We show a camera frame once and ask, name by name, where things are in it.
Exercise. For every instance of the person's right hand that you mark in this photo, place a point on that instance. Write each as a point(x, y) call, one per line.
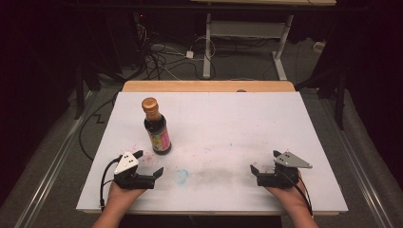
point(290, 196)

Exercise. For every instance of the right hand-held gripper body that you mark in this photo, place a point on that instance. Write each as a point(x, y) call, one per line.
point(286, 163)

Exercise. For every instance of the white board sheet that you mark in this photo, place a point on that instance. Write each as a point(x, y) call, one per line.
point(221, 126)

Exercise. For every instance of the aluminium floor rail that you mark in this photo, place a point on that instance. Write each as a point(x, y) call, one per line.
point(358, 164)
point(53, 164)

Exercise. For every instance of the white metal desk frame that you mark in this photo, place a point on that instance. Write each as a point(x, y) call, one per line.
point(207, 47)

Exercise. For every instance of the person's left hand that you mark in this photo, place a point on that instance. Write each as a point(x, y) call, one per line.
point(122, 197)

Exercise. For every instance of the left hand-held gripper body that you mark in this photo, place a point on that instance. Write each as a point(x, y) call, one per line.
point(126, 164)

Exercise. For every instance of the white power adapter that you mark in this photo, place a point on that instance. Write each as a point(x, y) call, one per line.
point(189, 54)

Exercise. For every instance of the wooden table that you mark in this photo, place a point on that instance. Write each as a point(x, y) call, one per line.
point(206, 85)

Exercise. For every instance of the dark soy sauce bottle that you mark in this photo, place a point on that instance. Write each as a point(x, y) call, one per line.
point(157, 129)

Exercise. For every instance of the white power strip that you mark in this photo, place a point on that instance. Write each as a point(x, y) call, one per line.
point(318, 46)

